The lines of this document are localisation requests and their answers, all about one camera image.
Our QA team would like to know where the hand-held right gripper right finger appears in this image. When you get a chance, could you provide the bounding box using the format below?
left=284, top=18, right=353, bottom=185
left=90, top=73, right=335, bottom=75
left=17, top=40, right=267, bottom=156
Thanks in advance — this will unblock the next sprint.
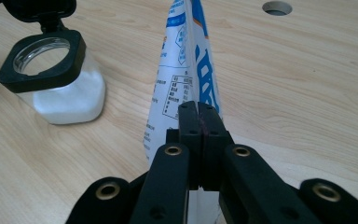
left=198, top=103, right=235, bottom=191

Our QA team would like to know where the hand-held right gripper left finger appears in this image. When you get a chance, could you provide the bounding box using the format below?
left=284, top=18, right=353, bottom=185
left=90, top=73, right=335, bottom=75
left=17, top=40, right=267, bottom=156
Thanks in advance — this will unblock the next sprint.
left=165, top=100, right=204, bottom=191

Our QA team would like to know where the white bag with blue print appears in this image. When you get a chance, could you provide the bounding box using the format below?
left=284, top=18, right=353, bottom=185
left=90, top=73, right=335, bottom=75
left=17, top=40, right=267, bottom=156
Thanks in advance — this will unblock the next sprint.
left=143, top=0, right=225, bottom=224

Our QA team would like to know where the glass jar with black lid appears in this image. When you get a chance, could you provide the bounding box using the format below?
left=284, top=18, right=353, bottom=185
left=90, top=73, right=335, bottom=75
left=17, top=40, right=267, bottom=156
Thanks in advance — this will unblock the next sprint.
left=0, top=0, right=107, bottom=126

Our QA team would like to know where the round cable hole in table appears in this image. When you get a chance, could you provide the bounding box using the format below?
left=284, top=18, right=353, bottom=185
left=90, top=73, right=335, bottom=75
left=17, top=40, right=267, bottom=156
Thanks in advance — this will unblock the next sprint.
left=262, top=0, right=294, bottom=17

